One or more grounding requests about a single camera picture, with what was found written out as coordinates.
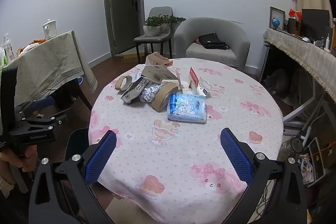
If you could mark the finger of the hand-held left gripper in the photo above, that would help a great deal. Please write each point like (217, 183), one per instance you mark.
(50, 119)
(43, 103)

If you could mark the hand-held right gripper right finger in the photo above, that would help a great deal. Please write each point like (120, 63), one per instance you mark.
(236, 158)

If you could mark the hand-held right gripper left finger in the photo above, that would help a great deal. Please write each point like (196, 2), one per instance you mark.
(101, 158)

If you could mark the blue tissue pack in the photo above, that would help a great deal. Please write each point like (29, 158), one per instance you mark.
(186, 108)

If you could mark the black and white crushed carton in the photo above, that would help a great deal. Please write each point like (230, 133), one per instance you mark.
(131, 92)

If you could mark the small masking tape roll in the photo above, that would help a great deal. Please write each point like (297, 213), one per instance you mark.
(117, 85)

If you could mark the small white printed box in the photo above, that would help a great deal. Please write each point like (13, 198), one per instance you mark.
(203, 87)

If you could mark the white paper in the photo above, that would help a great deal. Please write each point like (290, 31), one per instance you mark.
(151, 91)

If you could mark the red and white box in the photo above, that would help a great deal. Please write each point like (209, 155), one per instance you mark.
(193, 77)

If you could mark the large masking tape roll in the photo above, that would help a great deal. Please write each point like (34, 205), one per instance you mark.
(168, 88)

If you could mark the grey-brown cardboard box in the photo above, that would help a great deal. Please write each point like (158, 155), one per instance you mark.
(157, 73)

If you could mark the tan cardboard box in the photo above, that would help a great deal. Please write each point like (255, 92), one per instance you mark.
(157, 58)

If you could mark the person's left hand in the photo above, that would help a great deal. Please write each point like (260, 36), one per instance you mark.
(23, 162)

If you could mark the dark wooden table leg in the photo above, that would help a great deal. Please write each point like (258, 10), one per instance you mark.
(84, 98)

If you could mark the beige tablecloth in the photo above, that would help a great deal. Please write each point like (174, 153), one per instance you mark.
(47, 61)

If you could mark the clear plastic bottle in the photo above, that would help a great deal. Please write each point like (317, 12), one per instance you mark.
(8, 48)

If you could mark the pink printed tablecloth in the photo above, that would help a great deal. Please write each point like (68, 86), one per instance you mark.
(170, 155)

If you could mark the grey cat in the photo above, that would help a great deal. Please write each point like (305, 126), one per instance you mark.
(277, 81)

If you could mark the grey armchair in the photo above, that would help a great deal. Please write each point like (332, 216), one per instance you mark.
(236, 43)

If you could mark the grey door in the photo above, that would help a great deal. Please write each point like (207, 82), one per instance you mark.
(123, 16)

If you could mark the black bag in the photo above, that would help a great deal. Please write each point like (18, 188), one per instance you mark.
(212, 41)

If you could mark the lace desk cloth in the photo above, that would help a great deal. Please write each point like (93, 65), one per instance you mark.
(302, 53)

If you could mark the potted plant in white pot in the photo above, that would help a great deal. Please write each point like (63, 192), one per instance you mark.
(151, 29)
(173, 19)

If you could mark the small blue globe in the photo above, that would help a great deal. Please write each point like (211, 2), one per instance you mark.
(275, 22)

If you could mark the brown desk box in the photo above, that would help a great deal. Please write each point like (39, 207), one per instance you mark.
(292, 26)

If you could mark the small white bottle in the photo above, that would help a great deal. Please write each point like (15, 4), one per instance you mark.
(327, 43)

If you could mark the grey dining chair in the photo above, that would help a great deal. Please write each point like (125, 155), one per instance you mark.
(160, 11)

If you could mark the small red flags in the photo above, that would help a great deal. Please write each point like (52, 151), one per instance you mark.
(294, 13)

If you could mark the black monitor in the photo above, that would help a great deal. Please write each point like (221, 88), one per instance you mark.
(315, 22)

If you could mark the white desk frame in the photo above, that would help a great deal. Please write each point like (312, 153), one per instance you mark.
(302, 111)

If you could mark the picture frame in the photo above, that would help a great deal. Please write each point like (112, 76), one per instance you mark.
(281, 15)

